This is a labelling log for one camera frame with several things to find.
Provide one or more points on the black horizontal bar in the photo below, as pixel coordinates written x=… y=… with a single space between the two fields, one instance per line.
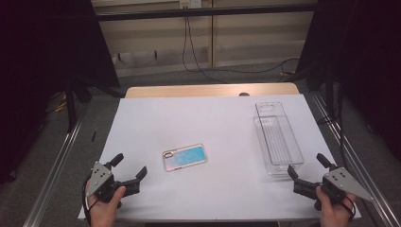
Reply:
x=201 y=12

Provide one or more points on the person's left hand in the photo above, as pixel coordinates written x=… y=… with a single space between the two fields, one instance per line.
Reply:
x=104 y=214

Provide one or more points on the white wall socket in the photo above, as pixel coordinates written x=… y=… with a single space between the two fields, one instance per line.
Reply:
x=190 y=3

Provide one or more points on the white table mat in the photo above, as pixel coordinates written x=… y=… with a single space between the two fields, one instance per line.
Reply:
x=195 y=123

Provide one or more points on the aluminium rail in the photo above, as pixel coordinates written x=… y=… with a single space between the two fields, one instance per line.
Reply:
x=53 y=173
x=362 y=164

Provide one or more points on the person's right hand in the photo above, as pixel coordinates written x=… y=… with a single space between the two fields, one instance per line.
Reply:
x=335 y=216

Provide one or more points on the black curtain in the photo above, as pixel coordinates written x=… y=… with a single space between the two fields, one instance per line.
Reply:
x=362 y=47
x=38 y=63

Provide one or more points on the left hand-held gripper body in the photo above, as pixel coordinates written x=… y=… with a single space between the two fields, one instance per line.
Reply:
x=102 y=186

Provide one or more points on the blue phone case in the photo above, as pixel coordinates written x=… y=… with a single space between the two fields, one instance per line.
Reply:
x=189 y=157

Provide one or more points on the clear plastic box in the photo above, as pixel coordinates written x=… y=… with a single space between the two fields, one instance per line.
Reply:
x=277 y=138

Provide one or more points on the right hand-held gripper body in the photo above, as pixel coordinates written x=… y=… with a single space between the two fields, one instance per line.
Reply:
x=343 y=183

